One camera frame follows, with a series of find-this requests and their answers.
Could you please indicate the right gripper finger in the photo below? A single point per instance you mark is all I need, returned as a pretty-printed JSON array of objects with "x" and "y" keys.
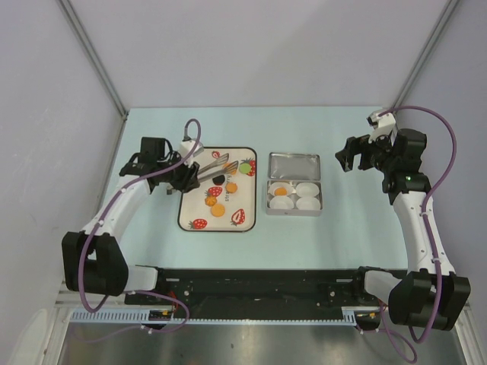
[
  {"x": 352, "y": 146},
  {"x": 346, "y": 159}
]

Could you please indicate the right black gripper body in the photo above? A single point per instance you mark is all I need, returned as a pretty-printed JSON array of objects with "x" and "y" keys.
[{"x": 377, "y": 154}]

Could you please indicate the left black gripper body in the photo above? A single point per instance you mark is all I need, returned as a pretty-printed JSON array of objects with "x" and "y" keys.
[{"x": 181, "y": 177}]

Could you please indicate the black round cookie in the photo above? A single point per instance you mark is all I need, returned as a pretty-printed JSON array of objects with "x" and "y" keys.
[{"x": 219, "y": 180}]

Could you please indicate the metal serving tongs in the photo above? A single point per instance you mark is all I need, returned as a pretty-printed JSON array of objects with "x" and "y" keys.
[{"x": 215, "y": 168}]

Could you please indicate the orange round cookie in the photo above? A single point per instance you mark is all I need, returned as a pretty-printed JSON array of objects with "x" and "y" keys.
[
  {"x": 218, "y": 210},
  {"x": 280, "y": 191}
]

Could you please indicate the orange flower cookie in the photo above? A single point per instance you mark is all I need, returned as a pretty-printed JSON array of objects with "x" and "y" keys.
[{"x": 231, "y": 187}]

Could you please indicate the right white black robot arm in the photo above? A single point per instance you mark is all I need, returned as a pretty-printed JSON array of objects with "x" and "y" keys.
[{"x": 431, "y": 295}]

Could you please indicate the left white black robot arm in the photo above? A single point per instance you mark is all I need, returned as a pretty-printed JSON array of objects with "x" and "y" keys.
[{"x": 93, "y": 261}]

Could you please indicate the orange round cookie on tray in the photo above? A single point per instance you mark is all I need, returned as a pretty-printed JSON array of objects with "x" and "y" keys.
[{"x": 218, "y": 210}]

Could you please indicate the orange fish shaped cookie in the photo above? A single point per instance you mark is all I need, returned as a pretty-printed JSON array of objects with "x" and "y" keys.
[{"x": 231, "y": 168}]

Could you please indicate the strawberry pattern white tray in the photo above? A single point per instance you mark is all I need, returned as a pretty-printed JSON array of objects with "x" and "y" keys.
[{"x": 240, "y": 207}]

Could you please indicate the white paper cup back right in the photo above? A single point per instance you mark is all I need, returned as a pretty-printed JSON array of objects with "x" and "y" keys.
[{"x": 307, "y": 189}]

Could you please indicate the white paper cup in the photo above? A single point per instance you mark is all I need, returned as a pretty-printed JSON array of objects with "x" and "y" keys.
[
  {"x": 281, "y": 202},
  {"x": 274, "y": 185},
  {"x": 308, "y": 204},
  {"x": 307, "y": 189}
]

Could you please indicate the silver tin lid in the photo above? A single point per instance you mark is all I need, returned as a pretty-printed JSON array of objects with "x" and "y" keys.
[{"x": 294, "y": 166}]

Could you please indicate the green round cookie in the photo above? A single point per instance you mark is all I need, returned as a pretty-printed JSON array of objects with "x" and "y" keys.
[{"x": 245, "y": 168}]

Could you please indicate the white paper cup front right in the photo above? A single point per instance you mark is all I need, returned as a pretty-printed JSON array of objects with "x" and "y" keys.
[{"x": 308, "y": 204}]

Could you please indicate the white paper cup back left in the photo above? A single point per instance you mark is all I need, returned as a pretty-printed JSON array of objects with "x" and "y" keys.
[{"x": 274, "y": 185}]

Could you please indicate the silver tin box base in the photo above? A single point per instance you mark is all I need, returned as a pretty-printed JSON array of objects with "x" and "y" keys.
[{"x": 294, "y": 212}]

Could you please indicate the white paper cup front left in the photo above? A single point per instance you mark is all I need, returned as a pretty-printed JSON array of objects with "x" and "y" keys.
[{"x": 281, "y": 202}]

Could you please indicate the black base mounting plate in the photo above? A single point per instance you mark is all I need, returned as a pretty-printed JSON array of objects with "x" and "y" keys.
[{"x": 262, "y": 294}]

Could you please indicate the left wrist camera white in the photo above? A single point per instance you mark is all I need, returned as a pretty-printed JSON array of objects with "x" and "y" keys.
[{"x": 189, "y": 149}]

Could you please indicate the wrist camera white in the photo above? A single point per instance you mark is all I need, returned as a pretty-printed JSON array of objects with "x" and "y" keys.
[
  {"x": 189, "y": 149},
  {"x": 383, "y": 123}
]

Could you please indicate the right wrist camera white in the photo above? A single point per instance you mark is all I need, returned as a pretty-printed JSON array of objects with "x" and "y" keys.
[{"x": 383, "y": 123}]

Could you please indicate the right aluminium frame post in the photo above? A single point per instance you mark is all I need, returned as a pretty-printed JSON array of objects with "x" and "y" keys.
[{"x": 427, "y": 50}]

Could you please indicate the aluminium frame post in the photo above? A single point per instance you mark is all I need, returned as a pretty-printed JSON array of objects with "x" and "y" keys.
[
  {"x": 427, "y": 50},
  {"x": 74, "y": 21}
]

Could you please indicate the white slotted cable duct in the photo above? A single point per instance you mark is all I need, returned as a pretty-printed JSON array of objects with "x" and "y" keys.
[{"x": 156, "y": 317}]

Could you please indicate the left aluminium frame post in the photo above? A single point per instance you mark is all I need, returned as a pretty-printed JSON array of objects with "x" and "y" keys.
[{"x": 74, "y": 21}]

